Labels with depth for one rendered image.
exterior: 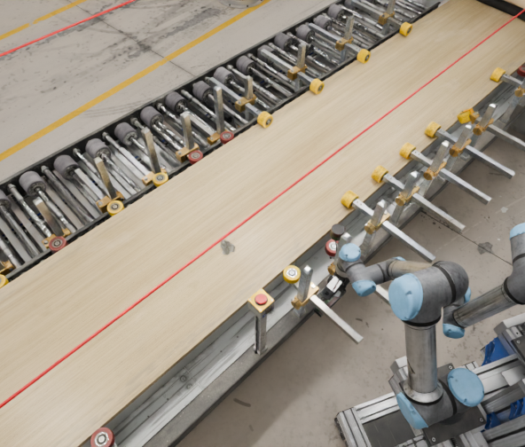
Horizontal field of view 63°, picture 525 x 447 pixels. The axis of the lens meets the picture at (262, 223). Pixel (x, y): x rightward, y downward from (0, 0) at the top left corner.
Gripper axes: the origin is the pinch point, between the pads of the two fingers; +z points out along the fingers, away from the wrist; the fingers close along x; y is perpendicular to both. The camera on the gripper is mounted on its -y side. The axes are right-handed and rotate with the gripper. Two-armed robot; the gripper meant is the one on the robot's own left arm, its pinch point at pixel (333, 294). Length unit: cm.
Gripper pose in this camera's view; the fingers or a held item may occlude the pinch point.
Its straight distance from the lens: 193.2
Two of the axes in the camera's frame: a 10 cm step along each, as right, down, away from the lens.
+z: -0.1, 5.7, 8.2
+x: -6.9, -6.0, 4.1
